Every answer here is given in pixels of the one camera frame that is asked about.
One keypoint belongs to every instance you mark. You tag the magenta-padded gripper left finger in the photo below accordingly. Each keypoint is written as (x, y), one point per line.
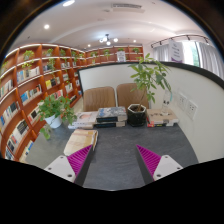
(78, 161)

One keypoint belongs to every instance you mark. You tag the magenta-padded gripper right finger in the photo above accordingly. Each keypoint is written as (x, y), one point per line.
(150, 160)

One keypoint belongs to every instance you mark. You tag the cream and tan towel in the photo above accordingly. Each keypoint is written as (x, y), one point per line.
(80, 140)

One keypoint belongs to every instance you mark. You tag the thin red and black book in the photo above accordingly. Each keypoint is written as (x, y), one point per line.
(160, 125)

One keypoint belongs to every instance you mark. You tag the beige boxed book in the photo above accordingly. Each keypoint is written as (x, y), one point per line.
(161, 116)

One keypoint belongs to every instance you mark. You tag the white book with face cover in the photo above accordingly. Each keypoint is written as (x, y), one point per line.
(87, 117)

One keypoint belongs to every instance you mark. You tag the leafy plant in black pot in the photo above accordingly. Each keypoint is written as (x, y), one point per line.
(136, 116)

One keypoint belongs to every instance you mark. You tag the green plant in white pot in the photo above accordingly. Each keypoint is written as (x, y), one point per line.
(54, 121)

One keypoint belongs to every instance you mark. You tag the thick dark-spined book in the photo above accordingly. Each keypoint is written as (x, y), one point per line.
(110, 124)

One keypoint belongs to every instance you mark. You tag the book with dark mottled cover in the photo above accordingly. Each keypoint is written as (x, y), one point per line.
(111, 113)

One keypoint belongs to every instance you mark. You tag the clear plastic bottle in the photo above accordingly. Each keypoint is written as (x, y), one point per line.
(166, 103)

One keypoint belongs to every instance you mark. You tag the brown padded chair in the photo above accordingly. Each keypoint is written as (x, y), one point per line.
(99, 99)
(128, 95)

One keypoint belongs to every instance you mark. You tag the orange bookshelf unit with books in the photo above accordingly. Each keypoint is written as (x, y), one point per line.
(28, 90)

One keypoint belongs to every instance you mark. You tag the small white sign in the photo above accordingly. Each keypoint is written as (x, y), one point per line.
(121, 56)

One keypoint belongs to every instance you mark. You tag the hanging white banner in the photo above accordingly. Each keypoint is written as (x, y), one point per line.
(176, 51)

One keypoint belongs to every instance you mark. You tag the white curtain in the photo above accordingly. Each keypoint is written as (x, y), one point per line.
(208, 58)

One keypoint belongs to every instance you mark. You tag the cluster ceiling lamp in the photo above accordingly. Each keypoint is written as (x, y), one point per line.
(107, 39)

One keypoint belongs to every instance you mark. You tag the ceiling air vent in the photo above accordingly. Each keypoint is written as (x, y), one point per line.
(128, 7)

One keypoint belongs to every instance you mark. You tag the white wall socket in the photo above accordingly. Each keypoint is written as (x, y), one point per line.
(192, 109)
(182, 101)

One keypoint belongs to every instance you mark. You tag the black track light rail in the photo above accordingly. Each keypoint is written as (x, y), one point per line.
(180, 37)

